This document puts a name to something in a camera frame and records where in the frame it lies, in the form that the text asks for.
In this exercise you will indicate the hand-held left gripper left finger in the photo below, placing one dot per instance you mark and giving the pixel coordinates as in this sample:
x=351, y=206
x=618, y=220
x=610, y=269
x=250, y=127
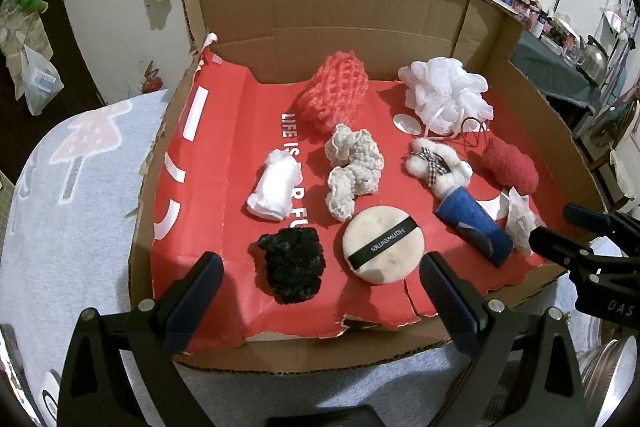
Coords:
x=197, y=294

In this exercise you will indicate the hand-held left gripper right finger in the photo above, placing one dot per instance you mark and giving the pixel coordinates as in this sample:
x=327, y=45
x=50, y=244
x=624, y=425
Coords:
x=447, y=302

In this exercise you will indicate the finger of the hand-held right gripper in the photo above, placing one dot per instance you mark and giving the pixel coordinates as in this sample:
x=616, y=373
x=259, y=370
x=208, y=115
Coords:
x=555, y=243
x=580, y=213

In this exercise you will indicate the white paper flower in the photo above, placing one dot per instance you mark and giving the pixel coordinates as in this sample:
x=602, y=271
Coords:
x=520, y=219

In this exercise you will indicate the beige powder puff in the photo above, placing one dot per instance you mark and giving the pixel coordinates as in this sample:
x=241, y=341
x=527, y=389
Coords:
x=382, y=247

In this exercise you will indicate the red heart plush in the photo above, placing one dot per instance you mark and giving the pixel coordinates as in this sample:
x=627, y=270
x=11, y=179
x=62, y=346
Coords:
x=510, y=164

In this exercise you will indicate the blue bandage roll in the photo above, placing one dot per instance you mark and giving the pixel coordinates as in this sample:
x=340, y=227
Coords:
x=465, y=214

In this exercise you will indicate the black scrunchie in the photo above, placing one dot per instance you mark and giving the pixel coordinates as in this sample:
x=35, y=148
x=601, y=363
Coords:
x=290, y=262

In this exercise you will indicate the white towel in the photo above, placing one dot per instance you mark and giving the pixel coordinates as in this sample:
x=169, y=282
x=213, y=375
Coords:
x=272, y=187

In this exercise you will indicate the white bear plush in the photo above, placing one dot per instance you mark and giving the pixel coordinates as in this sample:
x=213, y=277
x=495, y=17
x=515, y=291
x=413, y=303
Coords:
x=440, y=167

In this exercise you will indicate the cream crochet scrunchie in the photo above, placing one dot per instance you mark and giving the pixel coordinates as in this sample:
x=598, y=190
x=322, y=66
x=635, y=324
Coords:
x=352, y=167

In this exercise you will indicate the white mesh bath loofah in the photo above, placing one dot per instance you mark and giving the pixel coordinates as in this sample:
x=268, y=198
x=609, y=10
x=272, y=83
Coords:
x=445, y=92

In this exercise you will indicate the orange mesh sponge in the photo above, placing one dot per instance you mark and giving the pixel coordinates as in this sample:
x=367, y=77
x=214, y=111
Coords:
x=335, y=92

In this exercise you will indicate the red-lined cardboard box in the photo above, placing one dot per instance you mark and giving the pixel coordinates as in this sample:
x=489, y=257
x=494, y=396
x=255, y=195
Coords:
x=350, y=7

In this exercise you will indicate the chair with white cushion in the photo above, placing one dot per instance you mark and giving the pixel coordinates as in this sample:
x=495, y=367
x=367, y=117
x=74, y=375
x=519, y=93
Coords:
x=625, y=147

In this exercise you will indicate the large jar with metal lid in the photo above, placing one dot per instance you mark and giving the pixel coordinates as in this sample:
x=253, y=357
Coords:
x=607, y=372

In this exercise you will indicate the table with dark green cloth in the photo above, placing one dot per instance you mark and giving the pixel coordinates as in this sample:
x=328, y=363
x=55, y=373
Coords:
x=545, y=67

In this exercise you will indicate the metal kettle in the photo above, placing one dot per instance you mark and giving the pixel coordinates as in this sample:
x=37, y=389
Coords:
x=592, y=59

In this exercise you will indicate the clear plastic bag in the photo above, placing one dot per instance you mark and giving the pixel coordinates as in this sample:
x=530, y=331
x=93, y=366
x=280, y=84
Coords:
x=41, y=82

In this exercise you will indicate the dark wooden door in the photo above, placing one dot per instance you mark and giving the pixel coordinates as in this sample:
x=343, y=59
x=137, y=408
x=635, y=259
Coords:
x=75, y=57

